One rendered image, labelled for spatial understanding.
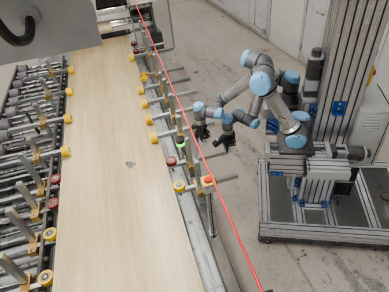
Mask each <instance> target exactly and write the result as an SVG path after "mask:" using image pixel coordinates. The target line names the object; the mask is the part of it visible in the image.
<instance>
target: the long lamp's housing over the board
mask: <svg viewBox="0 0 389 292"><path fill-rule="evenodd" d="M27 3H28V4H30V5H34V6H37V7H38V8H39V11H40V13H41V15H42V20H41V22H40V23H39V24H38V25H37V26H36V27H35V36H34V40H33V41H32V42H31V43H30V44H29V45H25V46H21V47H15V46H13V45H10V44H9V43H7V42H6V41H5V40H3V39H2V38H1V37H0V65H5V64H11V63H16V62H20V61H26V60H31V59H37V58H40V57H46V56H51V55H55V54H60V53H66V52H72V51H76V50H81V49H87V48H92V47H96V46H101V45H103V42H102V39H101V35H100V31H99V29H98V25H97V10H96V0H0V18H1V20H2V21H3V22H4V24H5V25H6V26H7V28H8V29H9V30H10V31H11V32H12V33H13V34H14V35H16V36H18V37H19V36H22V35H24V33H25V26H23V25H22V23H21V21H20V18H19V16H18V15H19V13H20V11H21V10H22V8H23V7H25V5H26V4H27Z"/></svg>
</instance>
